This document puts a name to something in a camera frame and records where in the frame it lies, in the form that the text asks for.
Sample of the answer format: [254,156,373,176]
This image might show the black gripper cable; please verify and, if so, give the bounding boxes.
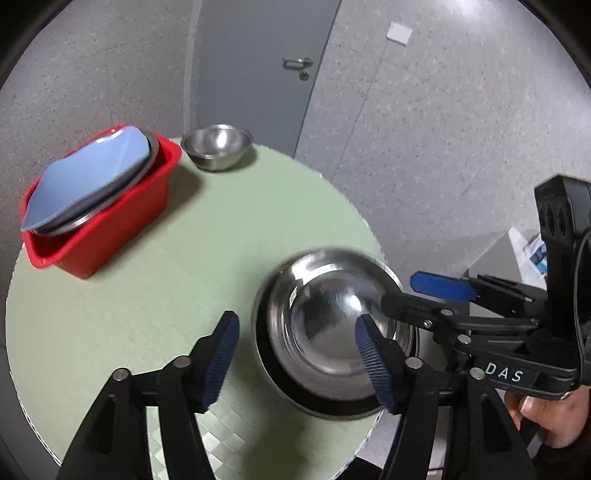
[571,230,591,386]

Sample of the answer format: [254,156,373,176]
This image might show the steel plate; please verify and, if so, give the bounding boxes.
[37,130,160,237]

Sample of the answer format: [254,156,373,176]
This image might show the person's right hand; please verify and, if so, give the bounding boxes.
[505,387,591,449]

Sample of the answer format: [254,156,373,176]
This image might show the white wall plate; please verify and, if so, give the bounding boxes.
[386,21,413,46]

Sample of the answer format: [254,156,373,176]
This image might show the person's right forearm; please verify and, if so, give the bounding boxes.
[526,431,591,480]

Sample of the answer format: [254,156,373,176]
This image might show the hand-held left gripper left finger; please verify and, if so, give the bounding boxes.
[55,311,241,480]

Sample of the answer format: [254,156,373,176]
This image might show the white printed papers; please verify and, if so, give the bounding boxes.
[507,226,550,288]

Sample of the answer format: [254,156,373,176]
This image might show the red plastic bin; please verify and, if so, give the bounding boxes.
[20,124,182,280]

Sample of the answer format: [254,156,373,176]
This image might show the small steel bowl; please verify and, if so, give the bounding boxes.
[181,124,254,172]

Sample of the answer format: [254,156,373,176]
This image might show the large steel bowl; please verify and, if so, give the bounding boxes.
[264,250,402,400]
[250,258,420,420]

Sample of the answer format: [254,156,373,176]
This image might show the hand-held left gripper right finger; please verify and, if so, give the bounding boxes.
[355,314,539,480]

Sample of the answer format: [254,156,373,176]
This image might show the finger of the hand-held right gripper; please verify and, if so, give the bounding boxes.
[410,272,548,319]
[381,293,543,370]

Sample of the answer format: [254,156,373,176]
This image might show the grey door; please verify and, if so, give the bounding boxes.
[198,0,343,158]

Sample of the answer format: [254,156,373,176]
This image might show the grey box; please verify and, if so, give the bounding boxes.
[463,229,548,296]

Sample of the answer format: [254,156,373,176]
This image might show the blue plate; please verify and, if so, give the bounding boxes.
[21,126,152,232]

